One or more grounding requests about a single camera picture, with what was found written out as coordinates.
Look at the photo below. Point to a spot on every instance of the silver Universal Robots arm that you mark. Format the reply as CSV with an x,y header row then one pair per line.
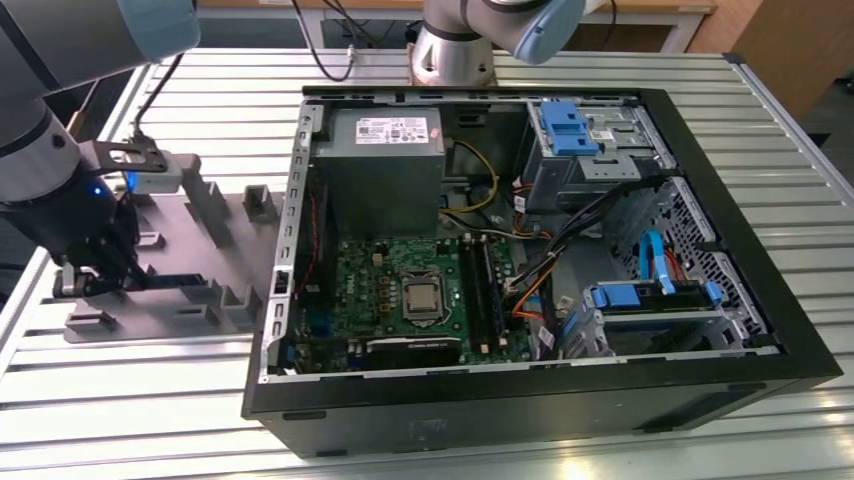
x,y
441,55

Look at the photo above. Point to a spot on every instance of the grey parts rack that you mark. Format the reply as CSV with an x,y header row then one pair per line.
x,y
154,327

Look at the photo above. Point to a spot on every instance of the silver CPU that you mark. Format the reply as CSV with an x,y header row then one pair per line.
x,y
425,298

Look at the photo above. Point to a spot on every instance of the black open PC case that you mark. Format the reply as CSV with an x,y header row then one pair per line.
x,y
468,415

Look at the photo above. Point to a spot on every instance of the silver disk bay frame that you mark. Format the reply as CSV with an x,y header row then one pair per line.
x,y
728,330

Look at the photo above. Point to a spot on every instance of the blue disk carrier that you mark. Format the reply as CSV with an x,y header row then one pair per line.
x,y
568,130

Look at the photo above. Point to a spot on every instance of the black graphics card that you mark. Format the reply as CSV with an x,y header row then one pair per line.
x,y
414,352

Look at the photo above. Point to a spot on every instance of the blue plastic drive rail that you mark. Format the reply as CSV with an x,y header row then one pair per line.
x,y
576,330

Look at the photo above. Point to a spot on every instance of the green motherboard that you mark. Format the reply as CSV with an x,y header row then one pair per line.
x,y
364,320

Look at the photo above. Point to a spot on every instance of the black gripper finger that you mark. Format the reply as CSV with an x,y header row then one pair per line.
x,y
123,272
77,280

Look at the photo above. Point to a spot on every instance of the white framed desk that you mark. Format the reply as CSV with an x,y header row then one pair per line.
x,y
681,32

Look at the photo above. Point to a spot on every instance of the black camera bracket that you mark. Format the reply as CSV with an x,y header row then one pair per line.
x,y
101,150

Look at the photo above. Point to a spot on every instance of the grey power supply unit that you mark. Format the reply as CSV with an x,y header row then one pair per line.
x,y
381,190

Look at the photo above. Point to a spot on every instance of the wooden cabinet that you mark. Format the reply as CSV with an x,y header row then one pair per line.
x,y
788,50

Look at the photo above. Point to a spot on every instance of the black RAM slot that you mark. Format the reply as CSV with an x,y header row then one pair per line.
x,y
473,295
482,295

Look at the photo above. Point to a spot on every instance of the white board connector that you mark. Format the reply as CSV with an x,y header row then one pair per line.
x,y
513,285

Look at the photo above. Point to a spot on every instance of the grey metal drive cage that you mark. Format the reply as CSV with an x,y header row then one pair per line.
x,y
615,170

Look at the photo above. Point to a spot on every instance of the hard disk in blue carrier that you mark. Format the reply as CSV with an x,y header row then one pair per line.
x,y
617,296

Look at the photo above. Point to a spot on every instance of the black chair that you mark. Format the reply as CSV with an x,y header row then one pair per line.
x,y
841,100

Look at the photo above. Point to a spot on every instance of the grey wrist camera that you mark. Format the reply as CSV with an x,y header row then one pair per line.
x,y
157,180

